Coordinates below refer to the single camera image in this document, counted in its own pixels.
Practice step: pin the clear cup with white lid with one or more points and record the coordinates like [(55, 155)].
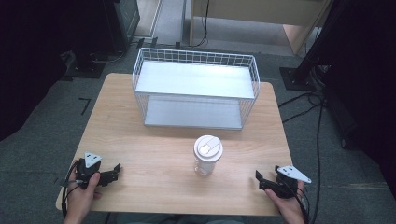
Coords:
[(207, 149)]

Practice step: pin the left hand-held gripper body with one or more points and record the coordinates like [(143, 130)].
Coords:
[(92, 159)]

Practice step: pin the person's left hand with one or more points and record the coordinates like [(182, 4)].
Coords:
[(78, 202)]

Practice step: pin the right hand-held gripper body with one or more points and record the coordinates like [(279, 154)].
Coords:
[(291, 173)]

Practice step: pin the black stand base plate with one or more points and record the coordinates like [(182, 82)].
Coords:
[(291, 77)]

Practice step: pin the person's right hand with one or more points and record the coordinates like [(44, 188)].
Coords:
[(291, 208)]

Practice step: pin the black stand pole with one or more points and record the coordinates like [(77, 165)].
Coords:
[(320, 37)]

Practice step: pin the black cabinet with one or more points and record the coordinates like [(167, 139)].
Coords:
[(106, 28)]

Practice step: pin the light wooden desk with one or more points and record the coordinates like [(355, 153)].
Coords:
[(264, 11)]

